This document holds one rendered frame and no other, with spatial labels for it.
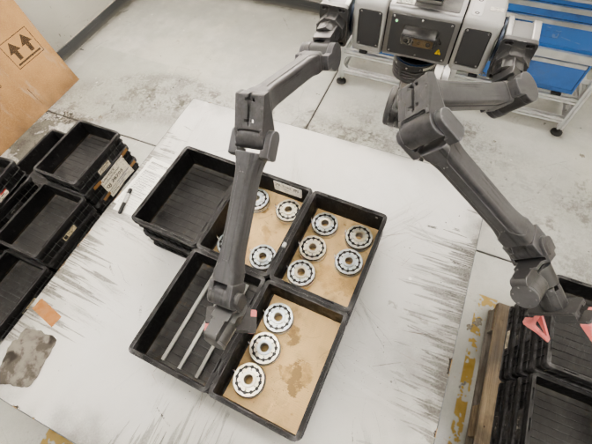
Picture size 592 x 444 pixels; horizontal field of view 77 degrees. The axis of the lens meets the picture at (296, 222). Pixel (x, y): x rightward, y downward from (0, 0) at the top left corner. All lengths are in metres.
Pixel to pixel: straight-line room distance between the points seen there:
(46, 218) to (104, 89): 1.60
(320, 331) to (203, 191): 0.77
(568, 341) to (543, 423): 0.34
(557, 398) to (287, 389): 1.17
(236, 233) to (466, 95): 0.58
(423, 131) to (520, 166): 2.31
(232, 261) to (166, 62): 3.10
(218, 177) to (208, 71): 2.03
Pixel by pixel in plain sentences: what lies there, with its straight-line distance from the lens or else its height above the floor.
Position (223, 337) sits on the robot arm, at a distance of 0.94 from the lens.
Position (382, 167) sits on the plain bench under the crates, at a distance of 1.82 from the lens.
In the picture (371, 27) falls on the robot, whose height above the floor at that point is 1.45.
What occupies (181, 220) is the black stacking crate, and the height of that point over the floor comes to 0.83.
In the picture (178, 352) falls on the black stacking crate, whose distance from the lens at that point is 1.39.
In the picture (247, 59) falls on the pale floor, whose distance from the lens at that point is 3.64.
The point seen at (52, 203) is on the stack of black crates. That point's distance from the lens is 2.59.
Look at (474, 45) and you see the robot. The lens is 1.21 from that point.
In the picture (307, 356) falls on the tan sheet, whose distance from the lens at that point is 1.31.
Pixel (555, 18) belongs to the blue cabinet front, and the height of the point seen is 0.77.
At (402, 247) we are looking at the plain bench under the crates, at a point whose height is 0.70.
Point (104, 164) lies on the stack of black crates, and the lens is 2.38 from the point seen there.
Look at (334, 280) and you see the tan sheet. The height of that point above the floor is 0.83.
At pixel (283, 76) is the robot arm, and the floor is 1.53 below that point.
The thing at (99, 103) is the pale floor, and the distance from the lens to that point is 3.68.
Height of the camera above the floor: 2.12
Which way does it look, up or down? 60 degrees down
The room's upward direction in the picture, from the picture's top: 6 degrees counter-clockwise
